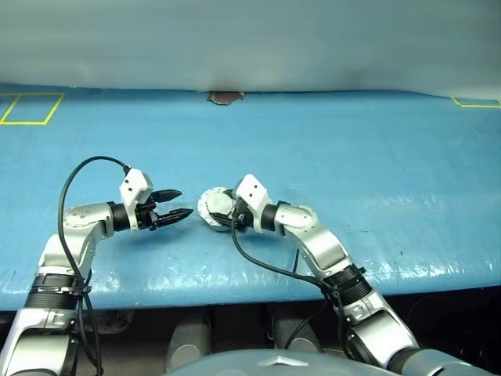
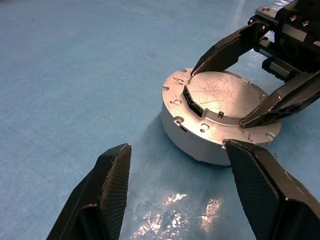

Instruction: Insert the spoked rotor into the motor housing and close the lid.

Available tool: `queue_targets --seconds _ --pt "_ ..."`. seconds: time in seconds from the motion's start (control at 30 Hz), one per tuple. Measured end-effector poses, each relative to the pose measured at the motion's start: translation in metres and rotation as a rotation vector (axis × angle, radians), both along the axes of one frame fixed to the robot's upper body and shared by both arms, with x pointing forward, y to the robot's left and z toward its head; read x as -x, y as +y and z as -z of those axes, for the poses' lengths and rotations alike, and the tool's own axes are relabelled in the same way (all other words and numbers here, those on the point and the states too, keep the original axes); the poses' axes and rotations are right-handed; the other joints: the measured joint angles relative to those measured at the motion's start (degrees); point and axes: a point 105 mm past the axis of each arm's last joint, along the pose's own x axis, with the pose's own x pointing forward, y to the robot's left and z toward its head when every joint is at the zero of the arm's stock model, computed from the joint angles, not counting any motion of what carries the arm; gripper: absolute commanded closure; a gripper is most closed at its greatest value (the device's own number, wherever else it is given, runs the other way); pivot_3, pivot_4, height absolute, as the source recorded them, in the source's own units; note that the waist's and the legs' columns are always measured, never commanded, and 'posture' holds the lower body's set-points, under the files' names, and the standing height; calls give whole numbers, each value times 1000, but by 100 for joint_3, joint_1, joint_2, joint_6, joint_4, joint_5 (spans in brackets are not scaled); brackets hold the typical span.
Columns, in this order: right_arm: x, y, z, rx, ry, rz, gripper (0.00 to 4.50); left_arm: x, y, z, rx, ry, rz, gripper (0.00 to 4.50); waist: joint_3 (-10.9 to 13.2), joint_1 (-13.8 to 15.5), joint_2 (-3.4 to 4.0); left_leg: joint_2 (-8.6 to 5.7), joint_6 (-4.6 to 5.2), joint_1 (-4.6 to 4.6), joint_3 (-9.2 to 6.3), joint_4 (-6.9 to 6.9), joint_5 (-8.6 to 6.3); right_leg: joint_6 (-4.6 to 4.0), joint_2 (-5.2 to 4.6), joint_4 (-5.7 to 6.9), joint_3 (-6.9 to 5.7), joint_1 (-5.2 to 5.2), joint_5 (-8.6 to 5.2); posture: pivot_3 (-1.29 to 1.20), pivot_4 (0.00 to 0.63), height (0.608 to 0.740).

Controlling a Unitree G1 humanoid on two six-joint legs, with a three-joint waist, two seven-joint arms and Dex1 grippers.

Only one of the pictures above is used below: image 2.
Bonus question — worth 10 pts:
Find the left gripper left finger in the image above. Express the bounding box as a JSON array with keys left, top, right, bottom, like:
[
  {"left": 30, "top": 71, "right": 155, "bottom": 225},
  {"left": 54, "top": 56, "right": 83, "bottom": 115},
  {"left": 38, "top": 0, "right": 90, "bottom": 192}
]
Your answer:
[{"left": 45, "top": 143, "right": 133, "bottom": 240}]

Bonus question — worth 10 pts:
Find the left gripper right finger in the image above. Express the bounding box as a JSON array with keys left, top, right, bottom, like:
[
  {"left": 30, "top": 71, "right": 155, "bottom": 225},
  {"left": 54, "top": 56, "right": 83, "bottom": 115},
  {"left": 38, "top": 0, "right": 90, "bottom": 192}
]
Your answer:
[{"left": 225, "top": 139, "right": 320, "bottom": 240}]

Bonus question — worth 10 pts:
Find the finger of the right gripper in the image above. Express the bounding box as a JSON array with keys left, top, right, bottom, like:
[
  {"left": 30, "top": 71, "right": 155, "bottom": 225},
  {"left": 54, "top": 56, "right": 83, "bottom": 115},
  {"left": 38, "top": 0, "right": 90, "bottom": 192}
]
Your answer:
[
  {"left": 189, "top": 20, "right": 271, "bottom": 77},
  {"left": 239, "top": 69, "right": 320, "bottom": 129}
]

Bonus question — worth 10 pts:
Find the silver round motor cover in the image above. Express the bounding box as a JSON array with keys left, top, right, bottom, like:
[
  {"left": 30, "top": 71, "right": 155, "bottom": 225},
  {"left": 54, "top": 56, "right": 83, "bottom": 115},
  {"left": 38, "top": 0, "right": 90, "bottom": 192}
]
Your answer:
[{"left": 160, "top": 67, "right": 283, "bottom": 147}]

